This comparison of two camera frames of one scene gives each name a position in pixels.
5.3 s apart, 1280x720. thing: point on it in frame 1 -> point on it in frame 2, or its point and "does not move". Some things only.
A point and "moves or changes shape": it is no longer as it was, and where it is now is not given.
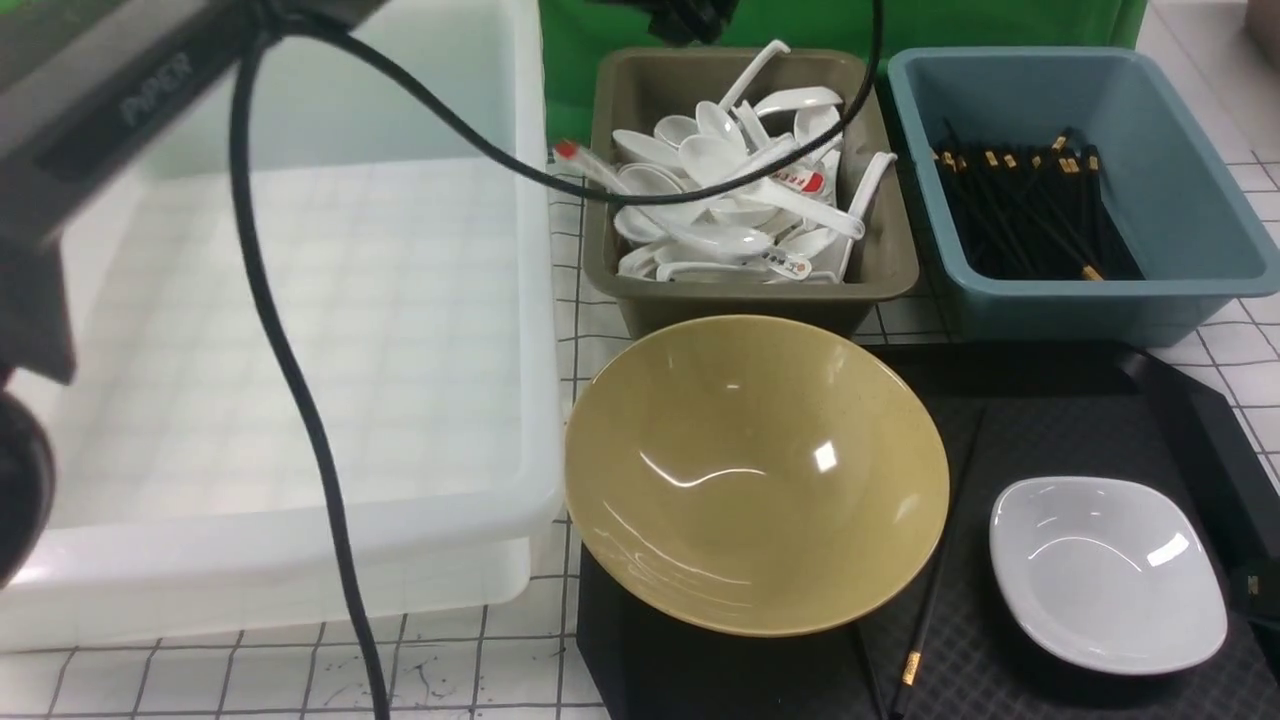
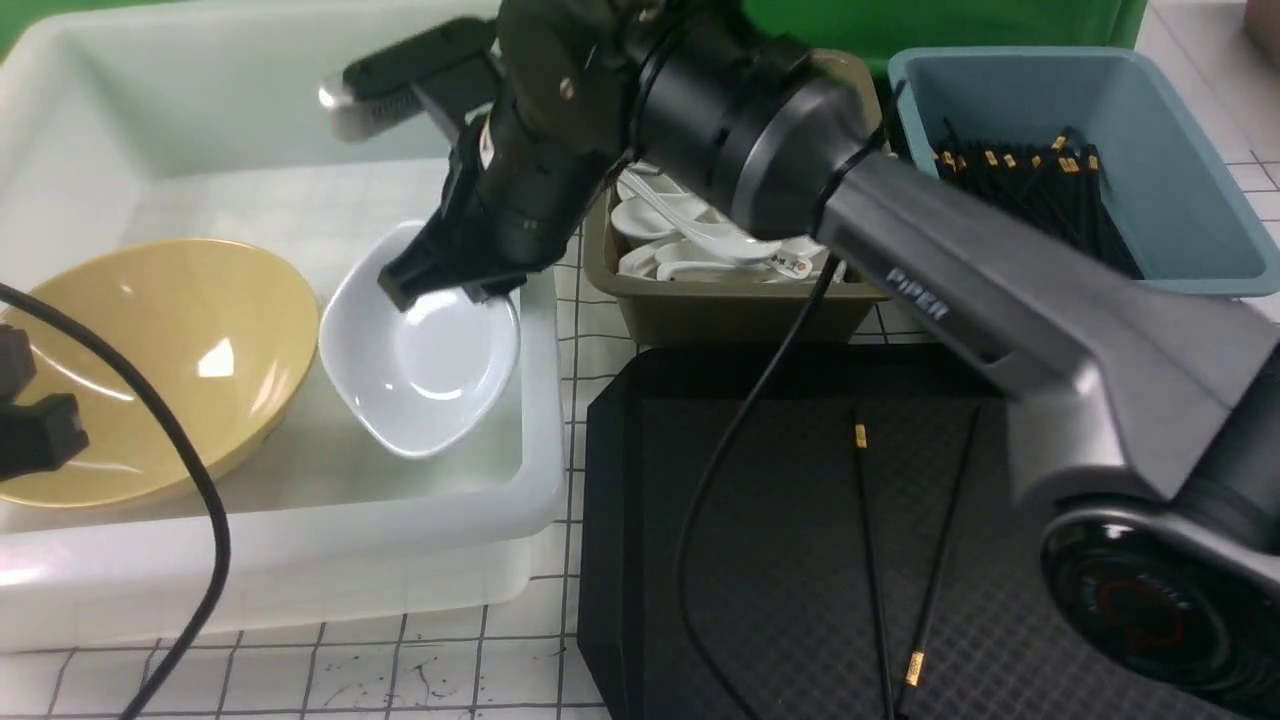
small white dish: (1107, 576) moves or changes shape
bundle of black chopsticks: (1034, 212) does not move
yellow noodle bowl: (746, 475) -> (225, 333)
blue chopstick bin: (1198, 248) does not move
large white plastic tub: (412, 255) does not move
